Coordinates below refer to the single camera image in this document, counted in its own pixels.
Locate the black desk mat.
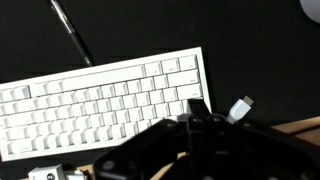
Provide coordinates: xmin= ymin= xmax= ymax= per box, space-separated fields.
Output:
xmin=0 ymin=0 xmax=320 ymax=172

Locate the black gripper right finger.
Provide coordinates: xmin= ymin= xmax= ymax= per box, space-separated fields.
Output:
xmin=187 ymin=99 xmax=211 ymax=117

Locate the white compact keyboard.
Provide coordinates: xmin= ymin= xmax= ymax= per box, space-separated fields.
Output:
xmin=0 ymin=47 xmax=210 ymax=161

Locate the translucent spray bottle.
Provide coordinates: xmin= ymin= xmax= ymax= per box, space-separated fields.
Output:
xmin=300 ymin=0 xmax=320 ymax=23

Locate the black pen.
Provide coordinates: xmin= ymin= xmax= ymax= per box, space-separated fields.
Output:
xmin=48 ymin=0 xmax=94 ymax=67

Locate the white usb cable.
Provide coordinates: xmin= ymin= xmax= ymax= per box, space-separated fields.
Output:
xmin=227 ymin=95 xmax=255 ymax=125

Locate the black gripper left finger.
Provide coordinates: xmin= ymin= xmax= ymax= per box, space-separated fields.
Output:
xmin=93 ymin=119 xmax=186 ymax=180

